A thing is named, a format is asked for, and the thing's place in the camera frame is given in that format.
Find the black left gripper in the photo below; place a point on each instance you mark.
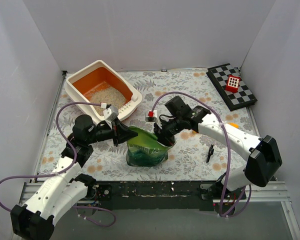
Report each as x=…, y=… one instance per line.
x=115, y=132

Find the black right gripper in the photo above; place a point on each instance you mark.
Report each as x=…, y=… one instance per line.
x=162, y=131

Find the green cat litter bag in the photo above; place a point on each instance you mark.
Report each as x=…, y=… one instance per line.
x=144, y=150

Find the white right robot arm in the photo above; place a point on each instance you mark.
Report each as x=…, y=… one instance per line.
x=261, y=154

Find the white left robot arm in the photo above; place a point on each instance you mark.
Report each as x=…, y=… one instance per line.
x=37, y=217

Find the white and orange litter box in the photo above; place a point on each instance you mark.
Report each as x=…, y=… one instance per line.
x=100, y=75

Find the yellow plastic litter scoop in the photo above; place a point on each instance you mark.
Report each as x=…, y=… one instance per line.
x=234, y=125

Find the floral patterned table mat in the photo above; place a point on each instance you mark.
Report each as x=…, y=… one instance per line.
x=186, y=160

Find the small black clip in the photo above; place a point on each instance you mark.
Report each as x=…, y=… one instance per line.
x=210, y=153

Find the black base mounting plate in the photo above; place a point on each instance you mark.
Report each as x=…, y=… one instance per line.
x=152, y=195

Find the black and grey checkerboard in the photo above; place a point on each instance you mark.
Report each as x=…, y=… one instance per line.
x=234, y=101

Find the red grid block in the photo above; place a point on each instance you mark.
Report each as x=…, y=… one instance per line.
x=233, y=83

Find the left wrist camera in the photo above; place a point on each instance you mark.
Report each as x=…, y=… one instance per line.
x=110, y=112

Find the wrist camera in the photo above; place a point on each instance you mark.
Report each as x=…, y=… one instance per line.
x=151, y=116
x=110, y=112

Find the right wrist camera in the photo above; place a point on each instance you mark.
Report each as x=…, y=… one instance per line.
x=151, y=116

